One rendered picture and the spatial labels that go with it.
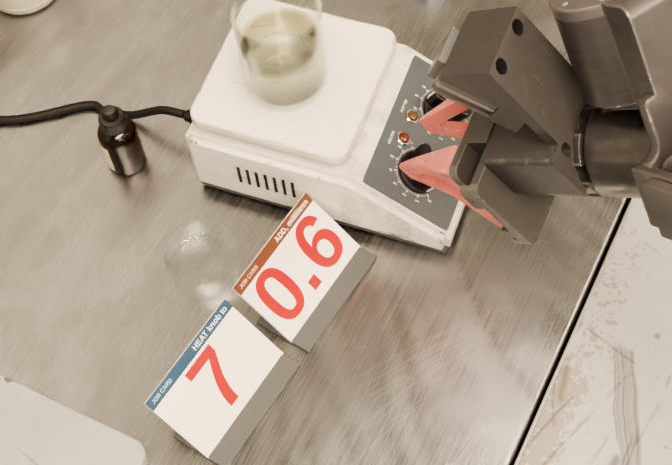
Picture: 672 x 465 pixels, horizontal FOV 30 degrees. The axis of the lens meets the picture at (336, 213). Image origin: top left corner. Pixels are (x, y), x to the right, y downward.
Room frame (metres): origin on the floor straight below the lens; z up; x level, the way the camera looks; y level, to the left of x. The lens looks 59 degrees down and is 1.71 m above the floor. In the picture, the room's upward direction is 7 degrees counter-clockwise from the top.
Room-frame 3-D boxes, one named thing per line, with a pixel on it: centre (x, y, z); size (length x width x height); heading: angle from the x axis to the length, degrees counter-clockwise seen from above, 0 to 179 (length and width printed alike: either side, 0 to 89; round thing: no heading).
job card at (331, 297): (0.42, 0.03, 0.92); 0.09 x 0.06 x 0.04; 141
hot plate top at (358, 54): (0.55, 0.02, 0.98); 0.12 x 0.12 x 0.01; 64
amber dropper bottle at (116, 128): (0.55, 0.16, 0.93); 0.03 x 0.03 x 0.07
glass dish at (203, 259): (0.45, 0.10, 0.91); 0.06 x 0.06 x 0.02
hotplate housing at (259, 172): (0.54, 0.00, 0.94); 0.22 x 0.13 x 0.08; 64
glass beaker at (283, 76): (0.55, 0.02, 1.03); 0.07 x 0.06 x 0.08; 153
